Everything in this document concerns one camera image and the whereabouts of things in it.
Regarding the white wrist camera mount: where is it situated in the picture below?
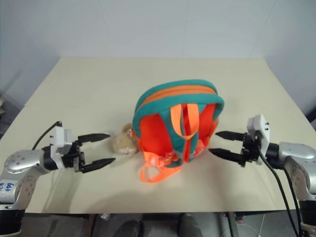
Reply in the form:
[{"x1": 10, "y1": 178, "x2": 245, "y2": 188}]
[
  {"x1": 247, "y1": 114, "x2": 271, "y2": 166},
  {"x1": 48, "y1": 126, "x2": 74, "y2": 170}
]

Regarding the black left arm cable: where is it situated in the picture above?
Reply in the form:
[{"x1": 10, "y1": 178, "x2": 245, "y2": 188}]
[{"x1": 31, "y1": 120, "x2": 63, "y2": 151}]

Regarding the tan plush toy pendant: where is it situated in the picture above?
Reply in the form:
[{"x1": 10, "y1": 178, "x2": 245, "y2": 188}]
[{"x1": 110, "y1": 122, "x2": 139, "y2": 156}]

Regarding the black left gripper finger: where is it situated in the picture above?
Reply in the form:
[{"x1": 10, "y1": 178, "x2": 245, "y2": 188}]
[
  {"x1": 81, "y1": 158, "x2": 117, "y2": 174},
  {"x1": 78, "y1": 133, "x2": 111, "y2": 145}
]

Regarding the white floor cable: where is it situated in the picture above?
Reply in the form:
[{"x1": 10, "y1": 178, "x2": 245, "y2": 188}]
[{"x1": 256, "y1": 213, "x2": 265, "y2": 237}]

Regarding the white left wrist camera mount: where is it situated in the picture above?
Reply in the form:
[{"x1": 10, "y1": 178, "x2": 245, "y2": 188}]
[{"x1": 48, "y1": 126, "x2": 74, "y2": 170}]

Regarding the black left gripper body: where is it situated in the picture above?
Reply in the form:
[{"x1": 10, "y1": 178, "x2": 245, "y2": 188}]
[{"x1": 61, "y1": 140, "x2": 86, "y2": 173}]

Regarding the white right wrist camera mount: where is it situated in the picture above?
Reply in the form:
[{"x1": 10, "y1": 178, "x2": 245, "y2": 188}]
[{"x1": 247, "y1": 114, "x2": 271, "y2": 166}]

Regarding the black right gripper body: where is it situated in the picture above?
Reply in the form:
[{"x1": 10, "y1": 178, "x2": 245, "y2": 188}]
[{"x1": 238, "y1": 132, "x2": 263, "y2": 168}]

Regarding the dark grey background object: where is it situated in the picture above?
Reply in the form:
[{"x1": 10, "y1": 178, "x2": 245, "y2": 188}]
[{"x1": 0, "y1": 90, "x2": 13, "y2": 140}]

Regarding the black table frame leg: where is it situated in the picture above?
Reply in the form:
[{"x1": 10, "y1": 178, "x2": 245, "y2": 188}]
[{"x1": 221, "y1": 211, "x2": 242, "y2": 237}]

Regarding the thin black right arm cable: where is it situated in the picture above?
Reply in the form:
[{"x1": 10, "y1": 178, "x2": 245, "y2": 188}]
[{"x1": 283, "y1": 166, "x2": 301, "y2": 208}]

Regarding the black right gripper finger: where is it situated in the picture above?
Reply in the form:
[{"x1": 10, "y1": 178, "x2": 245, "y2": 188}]
[
  {"x1": 215, "y1": 130, "x2": 246, "y2": 142},
  {"x1": 209, "y1": 148, "x2": 244, "y2": 165}
]

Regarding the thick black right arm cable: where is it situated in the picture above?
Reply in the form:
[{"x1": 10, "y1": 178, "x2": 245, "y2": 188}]
[{"x1": 256, "y1": 142, "x2": 305, "y2": 225}]

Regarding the black background object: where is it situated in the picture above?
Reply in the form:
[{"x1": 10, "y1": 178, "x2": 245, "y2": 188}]
[{"x1": 306, "y1": 98, "x2": 316, "y2": 124}]

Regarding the orange and teal backpack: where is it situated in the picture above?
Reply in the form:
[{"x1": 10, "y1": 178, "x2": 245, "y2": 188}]
[{"x1": 131, "y1": 79, "x2": 226, "y2": 184}]

